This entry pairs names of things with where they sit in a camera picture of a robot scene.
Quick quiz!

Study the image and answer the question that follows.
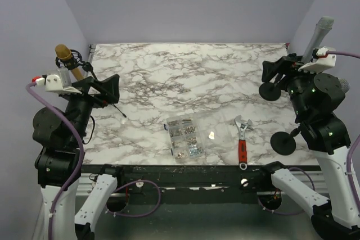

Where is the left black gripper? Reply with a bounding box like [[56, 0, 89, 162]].
[[63, 73, 119, 145]]

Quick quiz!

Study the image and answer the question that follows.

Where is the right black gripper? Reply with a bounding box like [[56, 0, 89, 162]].
[[262, 54, 325, 119]]

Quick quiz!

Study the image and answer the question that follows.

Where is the black tripod microphone stand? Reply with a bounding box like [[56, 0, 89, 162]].
[[55, 49, 127, 117]]

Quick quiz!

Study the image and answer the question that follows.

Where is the gold microphone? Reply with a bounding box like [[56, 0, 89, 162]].
[[55, 44, 84, 81]]

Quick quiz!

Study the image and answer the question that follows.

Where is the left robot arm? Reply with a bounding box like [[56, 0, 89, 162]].
[[26, 72, 125, 239]]

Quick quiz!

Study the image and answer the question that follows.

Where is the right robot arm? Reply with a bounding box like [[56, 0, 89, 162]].
[[258, 52, 359, 239]]

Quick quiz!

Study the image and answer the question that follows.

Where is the grey microphone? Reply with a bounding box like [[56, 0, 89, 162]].
[[301, 16, 335, 64]]

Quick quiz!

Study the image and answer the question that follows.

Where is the black round-base clip stand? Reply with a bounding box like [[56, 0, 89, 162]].
[[270, 128, 300, 156]]

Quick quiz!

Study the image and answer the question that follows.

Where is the small white paper scrap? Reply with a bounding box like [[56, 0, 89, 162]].
[[208, 132, 215, 140]]

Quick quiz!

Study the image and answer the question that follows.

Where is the clear plastic screw box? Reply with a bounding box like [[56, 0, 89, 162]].
[[164, 114, 205, 163]]

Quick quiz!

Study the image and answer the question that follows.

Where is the black round-base shock-mount stand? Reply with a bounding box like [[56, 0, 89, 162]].
[[259, 53, 299, 101]]

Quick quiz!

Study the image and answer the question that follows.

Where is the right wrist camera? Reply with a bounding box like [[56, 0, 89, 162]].
[[298, 47, 336, 74]]

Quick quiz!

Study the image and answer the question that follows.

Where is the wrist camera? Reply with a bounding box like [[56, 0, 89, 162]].
[[31, 68, 71, 93], [298, 47, 336, 74]]

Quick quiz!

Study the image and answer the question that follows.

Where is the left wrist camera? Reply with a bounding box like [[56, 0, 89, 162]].
[[31, 68, 71, 93]]

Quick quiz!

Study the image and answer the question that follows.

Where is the cork-handle silver-head microphone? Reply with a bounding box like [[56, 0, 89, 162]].
[[338, 78, 350, 93]]

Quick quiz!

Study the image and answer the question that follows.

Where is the red-handled adjustable wrench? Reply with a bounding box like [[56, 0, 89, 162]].
[[235, 115, 254, 170]]

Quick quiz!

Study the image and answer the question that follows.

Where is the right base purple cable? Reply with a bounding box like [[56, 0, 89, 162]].
[[257, 166, 320, 216]]

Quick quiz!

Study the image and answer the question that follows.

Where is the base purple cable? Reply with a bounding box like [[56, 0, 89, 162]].
[[257, 166, 320, 216], [105, 179, 161, 218]]

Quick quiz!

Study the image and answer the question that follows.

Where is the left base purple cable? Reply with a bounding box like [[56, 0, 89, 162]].
[[105, 179, 161, 218]]

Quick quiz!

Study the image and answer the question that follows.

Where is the black front mounting rail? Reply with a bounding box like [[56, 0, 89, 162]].
[[81, 164, 321, 206]]

